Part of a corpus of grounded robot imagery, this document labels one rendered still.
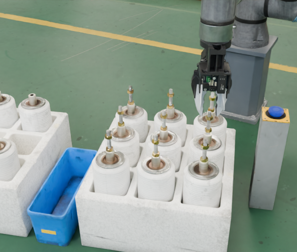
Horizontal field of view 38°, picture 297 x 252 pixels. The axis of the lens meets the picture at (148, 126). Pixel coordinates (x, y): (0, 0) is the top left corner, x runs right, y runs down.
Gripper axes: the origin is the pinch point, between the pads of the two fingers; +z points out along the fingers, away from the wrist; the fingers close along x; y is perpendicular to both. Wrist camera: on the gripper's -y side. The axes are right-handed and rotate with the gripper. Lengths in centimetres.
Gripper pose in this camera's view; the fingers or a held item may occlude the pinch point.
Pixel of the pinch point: (209, 109)
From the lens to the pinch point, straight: 111.7
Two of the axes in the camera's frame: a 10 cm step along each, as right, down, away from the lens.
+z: 0.1, 8.4, 5.5
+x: 10.0, 0.1, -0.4
